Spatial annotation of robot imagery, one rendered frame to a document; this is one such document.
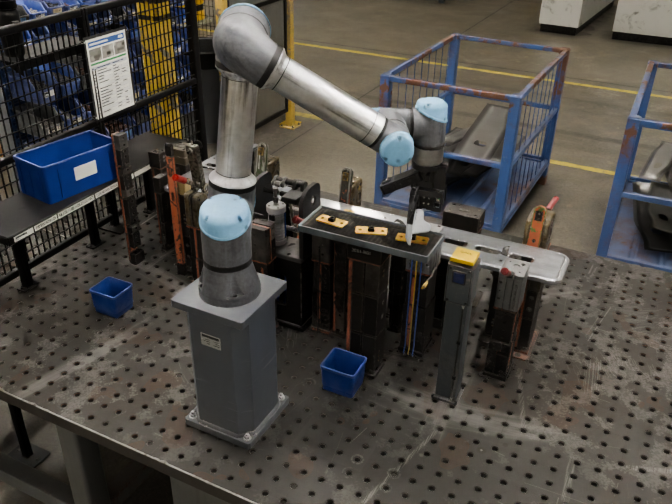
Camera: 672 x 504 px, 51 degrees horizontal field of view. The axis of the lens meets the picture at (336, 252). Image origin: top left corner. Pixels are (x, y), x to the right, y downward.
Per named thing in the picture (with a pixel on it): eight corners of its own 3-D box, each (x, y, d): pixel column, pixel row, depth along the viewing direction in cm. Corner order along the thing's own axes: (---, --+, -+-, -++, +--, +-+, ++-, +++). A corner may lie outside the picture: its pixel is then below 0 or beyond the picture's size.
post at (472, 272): (464, 389, 202) (483, 257, 180) (456, 406, 196) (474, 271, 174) (439, 381, 204) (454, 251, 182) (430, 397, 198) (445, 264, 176)
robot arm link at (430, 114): (410, 95, 167) (446, 95, 168) (407, 138, 173) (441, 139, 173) (415, 105, 160) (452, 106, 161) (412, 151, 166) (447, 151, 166)
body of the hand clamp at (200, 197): (216, 279, 250) (209, 189, 233) (205, 288, 245) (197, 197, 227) (202, 275, 252) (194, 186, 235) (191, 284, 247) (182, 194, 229)
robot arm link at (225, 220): (199, 268, 161) (194, 216, 155) (205, 240, 173) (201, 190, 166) (251, 268, 162) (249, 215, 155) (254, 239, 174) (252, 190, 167)
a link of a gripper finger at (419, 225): (426, 246, 172) (433, 210, 172) (402, 242, 173) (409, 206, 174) (427, 248, 175) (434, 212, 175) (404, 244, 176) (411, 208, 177)
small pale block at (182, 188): (199, 270, 255) (190, 178, 237) (193, 274, 253) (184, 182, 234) (191, 267, 257) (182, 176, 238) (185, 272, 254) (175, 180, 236)
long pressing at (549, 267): (572, 253, 213) (573, 248, 212) (559, 289, 195) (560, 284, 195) (197, 167, 264) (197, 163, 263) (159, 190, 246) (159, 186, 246)
